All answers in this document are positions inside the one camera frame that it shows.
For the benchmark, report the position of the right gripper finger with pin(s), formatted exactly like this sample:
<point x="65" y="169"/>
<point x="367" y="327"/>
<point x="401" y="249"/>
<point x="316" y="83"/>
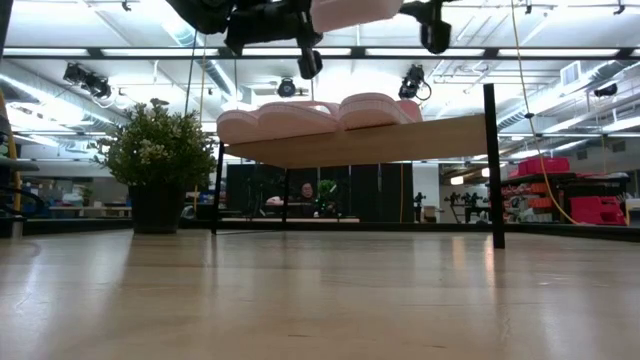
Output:
<point x="415" y="8"/>
<point x="435" y="37"/>

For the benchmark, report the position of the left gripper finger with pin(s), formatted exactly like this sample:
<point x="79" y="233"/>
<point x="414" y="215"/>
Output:
<point x="310" y="65"/>

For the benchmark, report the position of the wooden shelf with black legs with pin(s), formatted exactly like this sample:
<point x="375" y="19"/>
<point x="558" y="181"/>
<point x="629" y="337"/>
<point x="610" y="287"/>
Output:
<point x="360" y="147"/>

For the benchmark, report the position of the black ceiling spotlight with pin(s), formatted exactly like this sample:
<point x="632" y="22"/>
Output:
<point x="95" y="85"/>
<point x="412" y="80"/>
<point x="606" y="90"/>
<point x="286" y="88"/>

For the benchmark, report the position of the person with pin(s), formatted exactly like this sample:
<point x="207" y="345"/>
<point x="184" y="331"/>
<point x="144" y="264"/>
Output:
<point x="306" y="192"/>

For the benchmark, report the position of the black partition panels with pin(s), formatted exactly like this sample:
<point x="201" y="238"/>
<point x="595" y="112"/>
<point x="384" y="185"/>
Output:
<point x="365" y="190"/>

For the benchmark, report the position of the green artificial plant black pot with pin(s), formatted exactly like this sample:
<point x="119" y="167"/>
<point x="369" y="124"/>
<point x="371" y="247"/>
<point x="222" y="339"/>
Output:
<point x="155" y="150"/>

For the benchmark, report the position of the red storage bin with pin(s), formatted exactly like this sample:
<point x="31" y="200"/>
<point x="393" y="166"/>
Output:
<point x="597" y="210"/>
<point x="542" y="166"/>

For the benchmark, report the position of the black storage rack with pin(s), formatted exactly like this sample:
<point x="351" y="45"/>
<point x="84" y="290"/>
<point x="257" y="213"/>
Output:
<point x="555" y="180"/>

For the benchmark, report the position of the black frame bar with lights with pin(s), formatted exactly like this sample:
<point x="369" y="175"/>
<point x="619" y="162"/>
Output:
<point x="150" y="52"/>

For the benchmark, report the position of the black aluminium table frame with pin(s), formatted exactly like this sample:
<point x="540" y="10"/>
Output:
<point x="575" y="231"/>

